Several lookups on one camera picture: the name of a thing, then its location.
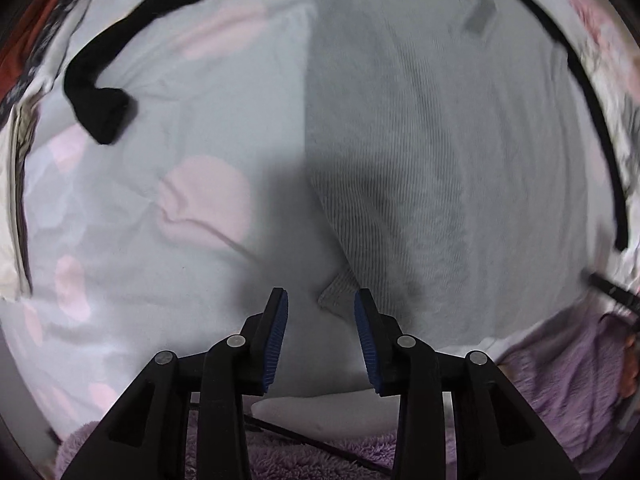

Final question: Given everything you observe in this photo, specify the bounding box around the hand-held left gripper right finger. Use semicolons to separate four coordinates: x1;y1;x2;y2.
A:
354;288;583;480

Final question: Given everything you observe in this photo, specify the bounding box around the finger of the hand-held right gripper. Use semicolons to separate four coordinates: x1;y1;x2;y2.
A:
587;271;640;313

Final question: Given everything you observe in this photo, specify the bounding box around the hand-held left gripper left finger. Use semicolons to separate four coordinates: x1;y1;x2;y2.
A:
60;287;290;480

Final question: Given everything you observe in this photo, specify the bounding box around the grey shirt with black sleeves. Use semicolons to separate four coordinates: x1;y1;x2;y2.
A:
62;0;631;356

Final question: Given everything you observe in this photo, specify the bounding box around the person's right forearm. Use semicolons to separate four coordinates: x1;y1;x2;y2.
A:
500;310;640;466

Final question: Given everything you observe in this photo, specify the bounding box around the purple fleece robe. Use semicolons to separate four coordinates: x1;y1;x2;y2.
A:
55;417;461;480

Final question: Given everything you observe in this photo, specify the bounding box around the polka dot bed sheet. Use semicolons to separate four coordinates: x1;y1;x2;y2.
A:
0;0;506;441

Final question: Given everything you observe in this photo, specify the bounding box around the white folded cloth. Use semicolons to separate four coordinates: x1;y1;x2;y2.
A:
0;105;36;301

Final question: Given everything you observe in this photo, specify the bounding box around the black patterned folded cloth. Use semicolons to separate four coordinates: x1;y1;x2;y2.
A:
0;0;116;121

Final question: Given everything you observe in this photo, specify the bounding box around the black cable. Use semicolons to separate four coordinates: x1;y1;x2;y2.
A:
190;400;396;473

